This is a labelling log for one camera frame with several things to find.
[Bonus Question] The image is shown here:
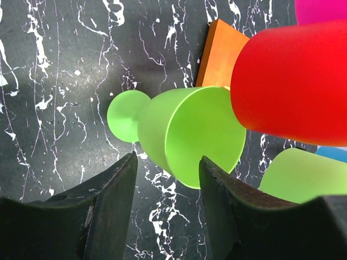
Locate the green wine glass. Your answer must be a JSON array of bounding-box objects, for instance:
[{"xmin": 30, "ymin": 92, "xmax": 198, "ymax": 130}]
[
  {"xmin": 259, "ymin": 148, "xmax": 346, "ymax": 204},
  {"xmin": 107, "ymin": 86, "xmax": 246, "ymax": 189}
]

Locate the green wine glass front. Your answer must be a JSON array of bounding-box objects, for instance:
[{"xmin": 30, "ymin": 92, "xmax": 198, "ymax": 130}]
[{"xmin": 259, "ymin": 148, "xmax": 346, "ymax": 204}]

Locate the pink plastic wine glass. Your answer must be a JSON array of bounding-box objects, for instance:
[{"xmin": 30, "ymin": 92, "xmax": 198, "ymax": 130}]
[{"xmin": 294, "ymin": 0, "xmax": 346, "ymax": 25}]

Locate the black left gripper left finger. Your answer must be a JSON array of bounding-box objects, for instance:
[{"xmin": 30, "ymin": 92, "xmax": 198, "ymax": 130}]
[{"xmin": 1, "ymin": 153, "xmax": 138, "ymax": 259}]

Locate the blue plastic wine glass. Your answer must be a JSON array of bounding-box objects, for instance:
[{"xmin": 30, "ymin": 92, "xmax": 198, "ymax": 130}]
[{"xmin": 316, "ymin": 146, "xmax": 347, "ymax": 163}]

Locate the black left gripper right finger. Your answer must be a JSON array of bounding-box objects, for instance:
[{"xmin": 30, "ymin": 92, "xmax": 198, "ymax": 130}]
[{"xmin": 199, "ymin": 157, "xmax": 346, "ymax": 259}]

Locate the orange wooden rack base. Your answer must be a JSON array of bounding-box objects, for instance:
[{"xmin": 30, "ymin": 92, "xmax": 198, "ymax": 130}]
[{"xmin": 195, "ymin": 19, "xmax": 249, "ymax": 90}]

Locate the red plastic wine glass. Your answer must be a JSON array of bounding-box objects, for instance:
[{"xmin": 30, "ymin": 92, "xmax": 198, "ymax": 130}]
[{"xmin": 230, "ymin": 19, "xmax": 346, "ymax": 147}]

